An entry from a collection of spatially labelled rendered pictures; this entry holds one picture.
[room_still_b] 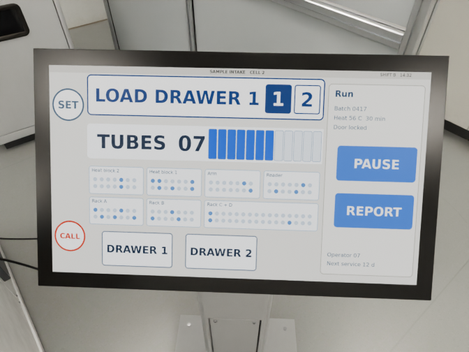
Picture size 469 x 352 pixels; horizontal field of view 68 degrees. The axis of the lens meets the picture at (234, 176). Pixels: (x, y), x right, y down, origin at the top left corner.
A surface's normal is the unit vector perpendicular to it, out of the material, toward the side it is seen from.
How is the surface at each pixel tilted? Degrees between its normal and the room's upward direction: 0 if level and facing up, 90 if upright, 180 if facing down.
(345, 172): 50
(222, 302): 90
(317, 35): 90
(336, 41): 90
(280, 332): 5
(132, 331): 0
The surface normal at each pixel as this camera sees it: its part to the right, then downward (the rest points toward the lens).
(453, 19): -0.77, 0.44
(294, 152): -0.03, 0.08
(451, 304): 0.00, -0.71
